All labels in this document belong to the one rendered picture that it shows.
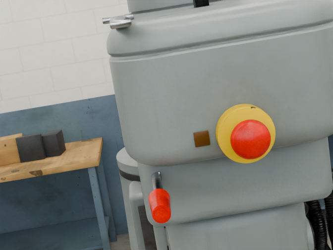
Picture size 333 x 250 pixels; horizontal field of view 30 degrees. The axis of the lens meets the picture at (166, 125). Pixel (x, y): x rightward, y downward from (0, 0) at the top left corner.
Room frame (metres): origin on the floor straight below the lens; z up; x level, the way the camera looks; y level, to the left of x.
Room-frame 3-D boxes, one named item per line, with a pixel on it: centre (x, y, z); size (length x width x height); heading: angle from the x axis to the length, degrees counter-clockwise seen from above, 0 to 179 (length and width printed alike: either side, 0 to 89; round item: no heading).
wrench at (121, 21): (0.70, 0.03, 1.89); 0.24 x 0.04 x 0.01; 3
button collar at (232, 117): (0.63, -0.08, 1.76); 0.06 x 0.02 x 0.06; 91
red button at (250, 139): (0.61, -0.08, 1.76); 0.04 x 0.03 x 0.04; 91
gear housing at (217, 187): (0.90, -0.07, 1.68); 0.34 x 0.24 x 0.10; 1
